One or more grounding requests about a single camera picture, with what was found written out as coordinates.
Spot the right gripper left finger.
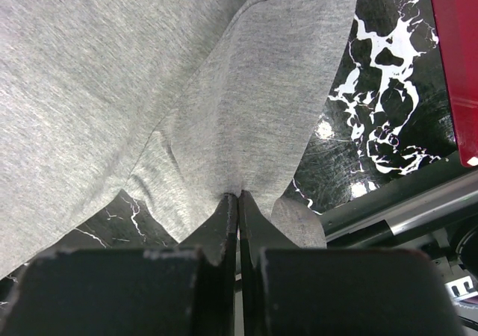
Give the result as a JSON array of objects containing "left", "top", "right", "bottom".
[{"left": 1, "top": 194, "right": 238, "bottom": 335}]

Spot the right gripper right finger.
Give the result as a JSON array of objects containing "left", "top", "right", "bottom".
[{"left": 238, "top": 192, "right": 471, "bottom": 335}]

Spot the grey t shirt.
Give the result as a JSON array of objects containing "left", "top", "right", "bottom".
[{"left": 1, "top": 0, "right": 357, "bottom": 276}]

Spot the red folded t shirt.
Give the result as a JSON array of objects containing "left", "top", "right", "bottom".
[{"left": 431, "top": 0, "right": 477, "bottom": 167}]

